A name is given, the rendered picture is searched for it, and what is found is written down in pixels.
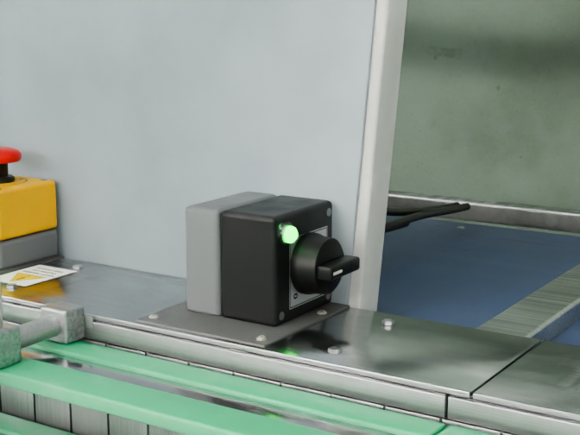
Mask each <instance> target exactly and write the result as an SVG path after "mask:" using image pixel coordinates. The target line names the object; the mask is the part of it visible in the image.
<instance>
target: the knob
mask: <svg viewBox="0 0 580 435"><path fill-rule="evenodd" d="M359 268H360V258H359V257H358V256H353V255H344V252H343V249H342V246H341V244H340V242H339V241H338V240H337V239H335V238H331V237H327V236H322V235H321V234H319V233H315V232H307V233H305V234H304V235H303V236H302V237H301V238H300V239H299V240H298V242H296V244H295V246H294V249H293V253H292V257H291V262H290V275H291V280H292V283H293V286H294V288H295V289H296V290H297V291H298V292H299V293H303V294H315V293H317V294H329V293H331V292H333V291H334V290H335V288H336V287H337V285H338V284H339V282H340V280H341V278H342V276H344V275H347V274H350V273H352V272H354V271H357V270H358V269H359Z"/></svg>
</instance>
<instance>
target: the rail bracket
mask: <svg viewBox="0 0 580 435"><path fill-rule="evenodd" d="M95 321H96V316H93V315H89V314H85V313H84V307H83V306H80V305H75V304H71V303H66V302H63V301H57V302H54V303H51V304H48V305H45V306H42V307H41V318H38V319H36V320H33V321H30V322H27V323H25V324H22V325H13V324H9V323H5V322H3V314H2V297H1V281H0V369H3V368H6V367H9V366H10V365H13V364H16V363H18V362H20V361H21V360H22V354H21V349H22V348H25V347H28V346H30V345H32V344H37V343H39V342H42V341H44V340H51V341H55V342H58V343H63V344H69V343H72V342H75V341H77V340H80V339H82V338H84V337H85V327H87V328H92V329H93V322H95Z"/></svg>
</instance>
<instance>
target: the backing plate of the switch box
mask: <svg viewBox="0 0 580 435"><path fill-rule="evenodd" d="M349 307H350V306H349V305H344V304H338V303H333V302H329V303H327V304H325V305H322V306H320V307H318V308H316V309H313V310H311V311H309V312H306V313H304V314H302V315H300V316H298V317H296V318H293V319H291V320H288V321H287V322H285V323H283V324H281V325H277V326H268V325H260V324H256V323H251V322H246V321H242V320H237V319H233V318H225V317H224V316H223V315H221V316H215V315H210V314H205V313H201V312H193V311H189V310H188V309H187V301H184V302H181V303H179V304H177V305H174V306H170V307H168V308H165V309H163V310H160V311H158V312H154V313H151V314H149V315H147V316H144V317H141V318H138V319H136V321H137V322H141V323H145V324H150V325H158V326H162V327H167V328H171V329H175V330H179V331H187V332H191V333H196V334H200V335H205V336H209V337H216V338H221V339H225V340H230V341H234V342H238V343H243V344H250V345H254V346H259V347H263V348H265V347H267V346H269V345H270V344H274V343H276V342H278V341H280V340H281V339H283V338H285V337H289V336H291V335H293V334H294V333H296V332H298V331H301V330H304V329H305V328H307V327H309V326H311V325H314V324H316V323H317V322H320V321H322V320H324V319H326V318H329V317H330V316H332V315H335V314H337V313H339V312H341V311H343V310H345V309H347V308H349Z"/></svg>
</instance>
